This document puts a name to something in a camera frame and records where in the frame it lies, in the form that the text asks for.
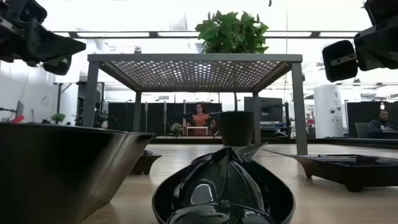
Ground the black room divider panel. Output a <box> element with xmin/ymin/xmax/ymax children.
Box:
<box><xmin>346</xmin><ymin>100</ymin><xmax>398</xmax><ymax>139</ymax></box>
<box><xmin>107</xmin><ymin>101</ymin><xmax>223</xmax><ymax>138</ymax></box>

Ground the black wavy-edged deep plate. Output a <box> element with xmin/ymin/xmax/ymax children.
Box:
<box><xmin>0</xmin><ymin>122</ymin><xmax>155</xmax><ymax>224</ymax></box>

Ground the black metal post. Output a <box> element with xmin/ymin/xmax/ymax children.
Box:
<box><xmin>53</xmin><ymin>82</ymin><xmax>74</xmax><ymax>114</ymax></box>

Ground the green leafy plant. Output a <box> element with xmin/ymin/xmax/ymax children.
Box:
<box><xmin>195</xmin><ymin>10</ymin><xmax>270</xmax><ymax>112</ymax></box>

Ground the black teardrop-shaped plate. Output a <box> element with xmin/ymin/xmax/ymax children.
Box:
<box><xmin>151</xmin><ymin>142</ymin><xmax>296</xmax><ymax>224</ymax></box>

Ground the small black square plate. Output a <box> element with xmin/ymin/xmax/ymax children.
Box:
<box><xmin>129</xmin><ymin>149</ymin><xmax>163</xmax><ymax>175</ymax></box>

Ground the small white frame table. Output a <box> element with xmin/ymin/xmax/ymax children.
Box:
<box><xmin>185</xmin><ymin>126</ymin><xmax>210</xmax><ymax>137</ymax></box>

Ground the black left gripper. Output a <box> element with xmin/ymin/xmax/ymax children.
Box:
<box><xmin>0</xmin><ymin>0</ymin><xmax>87</xmax><ymax>76</ymax></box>

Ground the black footed square plate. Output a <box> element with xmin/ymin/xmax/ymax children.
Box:
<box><xmin>292</xmin><ymin>153</ymin><xmax>398</xmax><ymax>193</ymax></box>

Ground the long ceiling light rail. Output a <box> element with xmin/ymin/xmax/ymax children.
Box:
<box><xmin>51</xmin><ymin>30</ymin><xmax>360</xmax><ymax>39</ymax></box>

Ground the black monitor screen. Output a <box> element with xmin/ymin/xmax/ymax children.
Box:
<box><xmin>243</xmin><ymin>96</ymin><xmax>284</xmax><ymax>124</ymax></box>

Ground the person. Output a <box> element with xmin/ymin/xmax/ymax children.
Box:
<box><xmin>185</xmin><ymin>102</ymin><xmax>217</xmax><ymax>137</ymax></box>
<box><xmin>368</xmin><ymin>109</ymin><xmax>395</xmax><ymax>139</ymax></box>

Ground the white cylindrical column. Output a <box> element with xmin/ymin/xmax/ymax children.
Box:
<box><xmin>313</xmin><ymin>85</ymin><xmax>345</xmax><ymax>139</ymax></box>

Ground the grey perforated metal shelf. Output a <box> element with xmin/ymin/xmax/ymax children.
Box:
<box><xmin>83</xmin><ymin>53</ymin><xmax>308</xmax><ymax>156</ymax></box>

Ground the small pale green plant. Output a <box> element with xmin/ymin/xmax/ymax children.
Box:
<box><xmin>170</xmin><ymin>122</ymin><xmax>184</xmax><ymax>138</ymax></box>

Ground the black table frame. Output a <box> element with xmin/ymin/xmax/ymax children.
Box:
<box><xmin>149</xmin><ymin>135</ymin><xmax>398</xmax><ymax>150</ymax></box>

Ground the grey desk monitor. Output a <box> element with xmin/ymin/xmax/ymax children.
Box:
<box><xmin>15</xmin><ymin>100</ymin><xmax>25</xmax><ymax>119</ymax></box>

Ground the grey office chair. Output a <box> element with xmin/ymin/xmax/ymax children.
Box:
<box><xmin>354</xmin><ymin>122</ymin><xmax>369</xmax><ymax>139</ymax></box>

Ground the black plant pot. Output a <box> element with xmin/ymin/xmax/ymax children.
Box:
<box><xmin>216</xmin><ymin>111</ymin><xmax>255</xmax><ymax>147</ymax></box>

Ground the small green desk plant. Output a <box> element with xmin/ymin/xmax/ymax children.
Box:
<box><xmin>50</xmin><ymin>113</ymin><xmax>67</xmax><ymax>125</ymax></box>

